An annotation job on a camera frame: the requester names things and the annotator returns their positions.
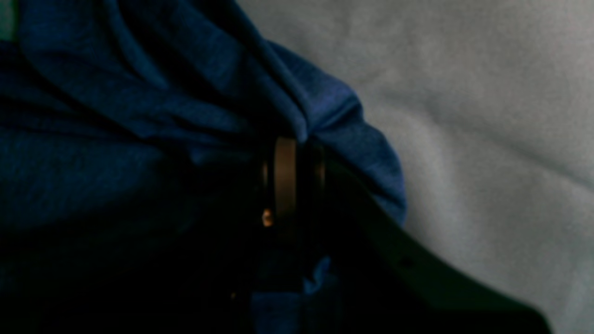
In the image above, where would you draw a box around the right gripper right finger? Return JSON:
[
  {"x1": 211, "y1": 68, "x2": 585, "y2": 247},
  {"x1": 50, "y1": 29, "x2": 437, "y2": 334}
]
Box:
[{"x1": 299, "y1": 142, "x2": 551, "y2": 334}]

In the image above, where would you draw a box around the blue t-shirt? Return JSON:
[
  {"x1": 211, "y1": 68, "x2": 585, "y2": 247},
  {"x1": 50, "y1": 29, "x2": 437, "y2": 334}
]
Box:
[{"x1": 0, "y1": 0, "x2": 409, "y2": 334}]

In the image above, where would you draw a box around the light blue table cloth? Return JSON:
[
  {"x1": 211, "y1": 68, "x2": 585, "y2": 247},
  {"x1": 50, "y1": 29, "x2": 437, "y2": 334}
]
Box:
[{"x1": 239, "y1": 0, "x2": 594, "y2": 334}]

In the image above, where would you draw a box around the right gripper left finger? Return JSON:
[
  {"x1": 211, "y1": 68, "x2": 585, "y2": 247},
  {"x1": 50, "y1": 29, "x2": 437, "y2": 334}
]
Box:
[{"x1": 1, "y1": 137, "x2": 297, "y2": 334}]

